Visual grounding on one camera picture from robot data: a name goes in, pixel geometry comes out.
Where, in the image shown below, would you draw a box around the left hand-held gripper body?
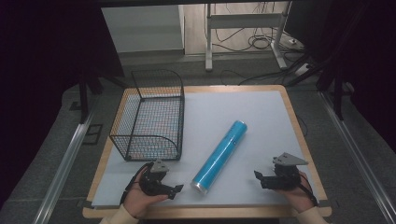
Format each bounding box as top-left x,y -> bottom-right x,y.
138,159 -> 173,197

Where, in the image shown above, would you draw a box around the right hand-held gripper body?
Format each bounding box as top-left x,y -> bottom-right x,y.
260,152 -> 309,191

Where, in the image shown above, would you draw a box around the blue cylindrical roll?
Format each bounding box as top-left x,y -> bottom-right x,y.
191,119 -> 248,196

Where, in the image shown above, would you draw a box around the black wire mesh basket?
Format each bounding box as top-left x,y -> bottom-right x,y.
108,68 -> 186,162

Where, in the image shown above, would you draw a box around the person's left hand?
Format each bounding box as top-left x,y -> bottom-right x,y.
122,166 -> 171,219

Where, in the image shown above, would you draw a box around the person's right hand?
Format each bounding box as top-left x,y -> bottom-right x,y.
275,171 -> 317,215

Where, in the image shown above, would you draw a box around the black stand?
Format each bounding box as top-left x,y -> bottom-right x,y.
284,52 -> 356,121
68,73 -> 129,125

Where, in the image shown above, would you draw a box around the white power strip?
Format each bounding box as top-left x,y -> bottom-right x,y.
293,63 -> 313,77

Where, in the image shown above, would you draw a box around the white cabinet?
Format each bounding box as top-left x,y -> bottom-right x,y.
101,4 -> 186,54

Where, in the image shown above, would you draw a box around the black wrist strap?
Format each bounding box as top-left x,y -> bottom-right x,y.
120,161 -> 155,206
297,173 -> 319,207

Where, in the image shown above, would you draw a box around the grey metal rail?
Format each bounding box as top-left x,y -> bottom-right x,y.
320,91 -> 396,223
32,113 -> 96,224

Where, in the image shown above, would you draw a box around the black floor cables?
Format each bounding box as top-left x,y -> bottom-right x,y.
213,3 -> 309,87

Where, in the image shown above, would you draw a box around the white metal desk frame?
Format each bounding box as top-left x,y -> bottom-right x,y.
204,2 -> 293,73

